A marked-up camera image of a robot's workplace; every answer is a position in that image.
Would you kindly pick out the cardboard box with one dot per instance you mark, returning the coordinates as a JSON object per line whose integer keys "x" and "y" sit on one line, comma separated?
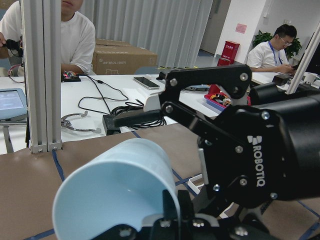
{"x": 113, "y": 57}

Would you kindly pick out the black power adapter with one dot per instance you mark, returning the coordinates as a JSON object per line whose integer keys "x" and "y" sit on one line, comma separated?
{"x": 109, "y": 126}

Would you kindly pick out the light blue cup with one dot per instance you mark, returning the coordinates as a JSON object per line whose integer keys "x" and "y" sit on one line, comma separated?
{"x": 123, "y": 185}

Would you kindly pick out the teach pendant tablet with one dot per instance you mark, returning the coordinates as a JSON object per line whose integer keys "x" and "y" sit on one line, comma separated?
{"x": 13, "y": 104}

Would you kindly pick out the seated man with lanyard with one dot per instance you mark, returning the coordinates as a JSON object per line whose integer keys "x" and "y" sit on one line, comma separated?
{"x": 270, "y": 56}

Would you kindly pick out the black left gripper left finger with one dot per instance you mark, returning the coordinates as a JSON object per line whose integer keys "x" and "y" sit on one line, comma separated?
{"x": 170, "y": 211}

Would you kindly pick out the white wire cup rack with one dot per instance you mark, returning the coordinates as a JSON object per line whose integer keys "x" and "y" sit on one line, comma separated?
{"x": 195, "y": 183}

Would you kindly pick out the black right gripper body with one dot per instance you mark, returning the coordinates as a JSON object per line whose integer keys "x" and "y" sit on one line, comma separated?
{"x": 252, "y": 153}

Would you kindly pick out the person in white t-shirt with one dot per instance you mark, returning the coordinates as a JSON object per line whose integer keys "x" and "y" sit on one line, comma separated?
{"x": 78, "y": 35}

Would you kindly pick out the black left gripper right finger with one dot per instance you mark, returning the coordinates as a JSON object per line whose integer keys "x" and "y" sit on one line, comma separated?
{"x": 186, "y": 206}

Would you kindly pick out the red fire extinguisher box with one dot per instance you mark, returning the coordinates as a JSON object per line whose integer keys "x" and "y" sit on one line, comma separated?
{"x": 229, "y": 53}

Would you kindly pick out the smartphone on desk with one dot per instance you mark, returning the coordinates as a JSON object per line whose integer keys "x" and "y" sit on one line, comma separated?
{"x": 146, "y": 83}

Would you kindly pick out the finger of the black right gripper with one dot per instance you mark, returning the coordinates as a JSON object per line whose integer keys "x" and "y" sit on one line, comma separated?
{"x": 149, "y": 114}

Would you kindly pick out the red parts bin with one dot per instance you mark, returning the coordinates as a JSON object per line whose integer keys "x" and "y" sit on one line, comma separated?
{"x": 217, "y": 98}

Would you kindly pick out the aluminium frame post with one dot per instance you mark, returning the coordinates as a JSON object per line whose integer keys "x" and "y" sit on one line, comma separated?
{"x": 41, "y": 25}

